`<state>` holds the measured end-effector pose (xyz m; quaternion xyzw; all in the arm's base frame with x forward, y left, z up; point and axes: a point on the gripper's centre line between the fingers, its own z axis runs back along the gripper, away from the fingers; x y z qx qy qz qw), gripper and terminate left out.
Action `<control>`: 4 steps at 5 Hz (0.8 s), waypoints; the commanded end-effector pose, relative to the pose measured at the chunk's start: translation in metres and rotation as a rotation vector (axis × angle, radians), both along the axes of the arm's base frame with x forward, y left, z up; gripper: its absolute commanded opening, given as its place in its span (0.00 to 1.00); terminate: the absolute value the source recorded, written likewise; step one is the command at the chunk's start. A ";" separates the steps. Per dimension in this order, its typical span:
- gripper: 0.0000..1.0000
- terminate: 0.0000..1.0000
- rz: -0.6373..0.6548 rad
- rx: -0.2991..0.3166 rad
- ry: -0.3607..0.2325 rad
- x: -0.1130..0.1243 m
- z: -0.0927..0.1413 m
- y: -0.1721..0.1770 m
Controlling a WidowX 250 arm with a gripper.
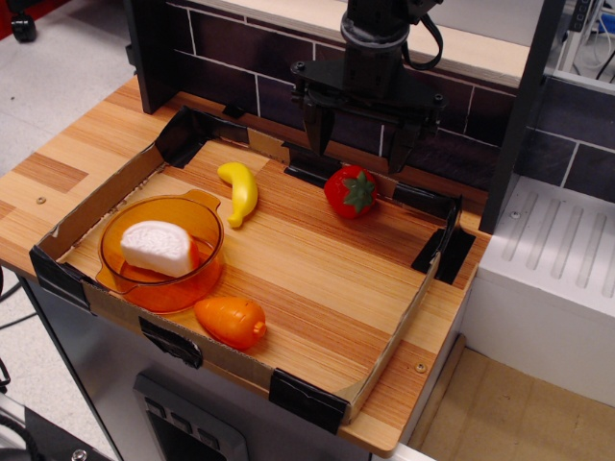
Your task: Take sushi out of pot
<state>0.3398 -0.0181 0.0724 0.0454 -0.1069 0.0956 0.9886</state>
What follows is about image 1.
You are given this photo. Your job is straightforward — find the orange toy carrot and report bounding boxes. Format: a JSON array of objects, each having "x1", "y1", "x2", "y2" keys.
[{"x1": 194, "y1": 297, "x2": 267, "y2": 350}]

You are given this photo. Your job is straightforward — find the yellow toy banana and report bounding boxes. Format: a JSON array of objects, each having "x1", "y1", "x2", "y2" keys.
[{"x1": 217, "y1": 161, "x2": 258, "y2": 229}]

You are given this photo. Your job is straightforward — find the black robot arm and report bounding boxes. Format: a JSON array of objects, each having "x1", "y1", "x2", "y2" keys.
[{"x1": 291, "y1": 1, "x2": 448, "y2": 174}]

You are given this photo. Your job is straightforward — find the black caster wheel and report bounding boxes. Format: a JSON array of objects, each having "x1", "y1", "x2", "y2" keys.
[{"x1": 11, "y1": 12, "x2": 37, "y2": 43}]

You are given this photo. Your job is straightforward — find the white toy sink drainboard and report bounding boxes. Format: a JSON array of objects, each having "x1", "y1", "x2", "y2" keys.
[{"x1": 461, "y1": 177, "x2": 614, "y2": 405}]

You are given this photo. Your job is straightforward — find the grey toy oven panel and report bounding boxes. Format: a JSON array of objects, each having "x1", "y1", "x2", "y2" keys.
[{"x1": 134, "y1": 374, "x2": 250, "y2": 460}]

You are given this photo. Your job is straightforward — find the cardboard fence with black tape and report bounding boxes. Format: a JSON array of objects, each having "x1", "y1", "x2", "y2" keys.
[{"x1": 31, "y1": 107, "x2": 483, "y2": 432}]

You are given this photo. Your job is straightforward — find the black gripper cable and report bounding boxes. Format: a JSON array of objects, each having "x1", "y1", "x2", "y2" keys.
[{"x1": 401, "y1": 12, "x2": 444, "y2": 72}]

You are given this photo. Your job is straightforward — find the orange transparent toy pot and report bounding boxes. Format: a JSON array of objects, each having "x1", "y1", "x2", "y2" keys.
[{"x1": 96, "y1": 190, "x2": 224, "y2": 314}]

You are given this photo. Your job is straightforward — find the white toy sushi piece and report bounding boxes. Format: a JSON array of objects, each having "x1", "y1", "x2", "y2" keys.
[{"x1": 120, "y1": 220, "x2": 200, "y2": 278}]

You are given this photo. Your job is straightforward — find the dark vertical post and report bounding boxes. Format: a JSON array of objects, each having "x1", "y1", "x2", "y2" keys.
[{"x1": 480, "y1": 1, "x2": 565, "y2": 234}]

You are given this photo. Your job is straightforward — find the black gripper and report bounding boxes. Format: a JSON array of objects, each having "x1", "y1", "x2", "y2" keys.
[{"x1": 291, "y1": 41, "x2": 448, "y2": 174}]

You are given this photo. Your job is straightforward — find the red toy strawberry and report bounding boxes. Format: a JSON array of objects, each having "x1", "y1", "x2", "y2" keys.
[{"x1": 324, "y1": 165, "x2": 378, "y2": 219}]

